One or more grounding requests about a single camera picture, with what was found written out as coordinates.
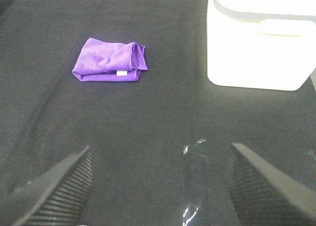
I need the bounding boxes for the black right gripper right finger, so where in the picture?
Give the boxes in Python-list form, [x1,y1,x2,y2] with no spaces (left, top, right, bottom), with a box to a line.
[229,143,316,226]

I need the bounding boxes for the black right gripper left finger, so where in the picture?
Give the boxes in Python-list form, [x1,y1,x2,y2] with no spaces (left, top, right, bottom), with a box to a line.
[0,146,93,226]

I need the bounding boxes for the purple microfiber towel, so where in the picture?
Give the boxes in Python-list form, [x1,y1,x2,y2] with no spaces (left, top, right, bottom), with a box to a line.
[72,38,148,82]

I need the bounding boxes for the clear tape strip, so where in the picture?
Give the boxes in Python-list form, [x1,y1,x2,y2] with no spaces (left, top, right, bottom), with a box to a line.
[182,138,208,226]

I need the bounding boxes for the white storage box with lid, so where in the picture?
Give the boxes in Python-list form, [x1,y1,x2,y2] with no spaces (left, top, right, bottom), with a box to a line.
[206,0,316,91]

